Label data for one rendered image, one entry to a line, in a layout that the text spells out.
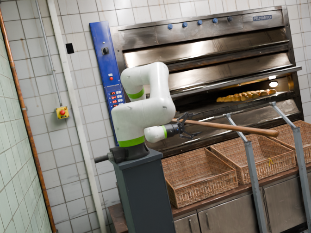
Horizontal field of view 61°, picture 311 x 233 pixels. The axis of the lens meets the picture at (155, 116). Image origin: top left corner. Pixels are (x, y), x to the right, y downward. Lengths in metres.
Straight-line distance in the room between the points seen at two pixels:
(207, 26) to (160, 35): 0.50
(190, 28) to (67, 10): 1.12
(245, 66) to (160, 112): 1.87
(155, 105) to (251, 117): 1.88
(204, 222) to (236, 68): 1.53
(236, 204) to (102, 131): 1.25
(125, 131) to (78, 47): 1.34
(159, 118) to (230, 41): 1.84
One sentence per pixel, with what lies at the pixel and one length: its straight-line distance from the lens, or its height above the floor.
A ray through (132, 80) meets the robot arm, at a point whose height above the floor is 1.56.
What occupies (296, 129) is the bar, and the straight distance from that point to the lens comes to 2.47.
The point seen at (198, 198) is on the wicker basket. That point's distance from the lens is 2.17.
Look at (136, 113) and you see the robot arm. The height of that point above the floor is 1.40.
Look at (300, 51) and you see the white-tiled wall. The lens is 3.40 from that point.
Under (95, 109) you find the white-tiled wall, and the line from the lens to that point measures 2.34.
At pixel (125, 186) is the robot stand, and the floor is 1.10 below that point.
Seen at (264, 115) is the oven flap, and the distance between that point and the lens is 3.03.
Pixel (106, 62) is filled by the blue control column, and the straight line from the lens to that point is 2.35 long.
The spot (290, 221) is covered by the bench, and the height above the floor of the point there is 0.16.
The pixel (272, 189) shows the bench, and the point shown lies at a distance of 2.47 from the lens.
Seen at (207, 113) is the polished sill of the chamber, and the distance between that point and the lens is 2.65.
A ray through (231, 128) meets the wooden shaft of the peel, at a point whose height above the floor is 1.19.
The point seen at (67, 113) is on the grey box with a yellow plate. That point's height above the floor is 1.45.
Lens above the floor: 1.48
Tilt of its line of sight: 5 degrees down
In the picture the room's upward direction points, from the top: 12 degrees counter-clockwise
